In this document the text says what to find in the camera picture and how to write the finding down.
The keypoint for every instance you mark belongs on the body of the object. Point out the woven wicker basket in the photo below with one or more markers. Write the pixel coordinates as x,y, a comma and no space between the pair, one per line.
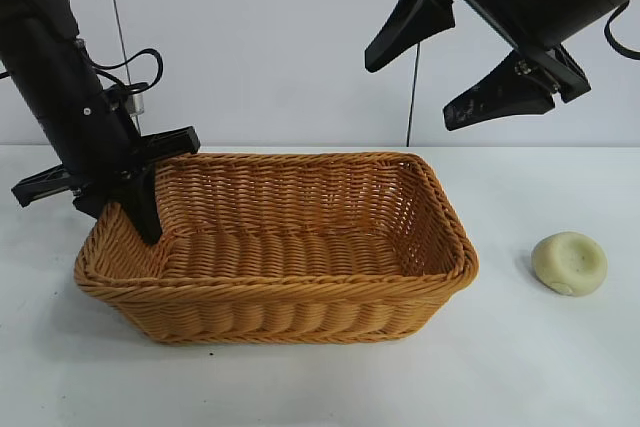
300,292

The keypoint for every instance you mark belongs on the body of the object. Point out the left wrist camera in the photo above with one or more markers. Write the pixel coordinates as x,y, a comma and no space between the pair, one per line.
134,104

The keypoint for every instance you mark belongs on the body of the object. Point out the pale round egg yolk pastry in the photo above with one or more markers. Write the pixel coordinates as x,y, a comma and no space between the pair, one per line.
569,264

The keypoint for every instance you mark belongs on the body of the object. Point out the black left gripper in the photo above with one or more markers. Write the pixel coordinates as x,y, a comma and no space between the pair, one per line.
75,112

